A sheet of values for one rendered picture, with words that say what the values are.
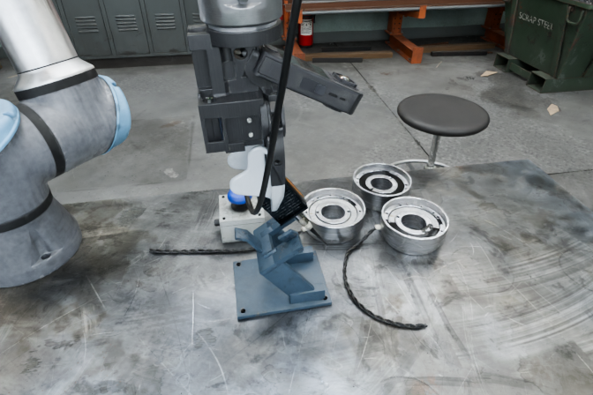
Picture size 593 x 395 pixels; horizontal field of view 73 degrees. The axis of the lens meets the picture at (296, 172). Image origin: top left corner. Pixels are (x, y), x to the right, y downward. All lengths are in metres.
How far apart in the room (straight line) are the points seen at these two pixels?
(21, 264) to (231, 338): 0.32
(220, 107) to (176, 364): 0.32
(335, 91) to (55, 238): 0.48
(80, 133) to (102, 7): 3.29
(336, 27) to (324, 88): 4.12
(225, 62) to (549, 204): 0.65
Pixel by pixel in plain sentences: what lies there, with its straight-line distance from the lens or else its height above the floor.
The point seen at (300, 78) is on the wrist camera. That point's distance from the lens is 0.39.
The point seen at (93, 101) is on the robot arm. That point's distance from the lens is 0.68.
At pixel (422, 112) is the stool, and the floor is 0.62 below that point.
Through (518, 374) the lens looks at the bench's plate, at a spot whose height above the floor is 0.80.
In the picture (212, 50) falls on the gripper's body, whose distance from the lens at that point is 0.39.
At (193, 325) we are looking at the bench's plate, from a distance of 0.57.
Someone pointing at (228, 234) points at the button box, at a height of 0.82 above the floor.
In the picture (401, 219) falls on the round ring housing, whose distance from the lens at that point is 0.68.
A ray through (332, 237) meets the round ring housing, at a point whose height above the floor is 0.82.
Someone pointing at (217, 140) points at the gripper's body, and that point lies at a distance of 0.41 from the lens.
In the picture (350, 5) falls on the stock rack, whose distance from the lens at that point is 3.94.
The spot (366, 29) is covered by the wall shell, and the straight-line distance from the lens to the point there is 4.62.
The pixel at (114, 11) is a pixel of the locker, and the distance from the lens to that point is 3.92.
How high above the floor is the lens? 1.26
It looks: 34 degrees down
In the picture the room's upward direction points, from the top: straight up
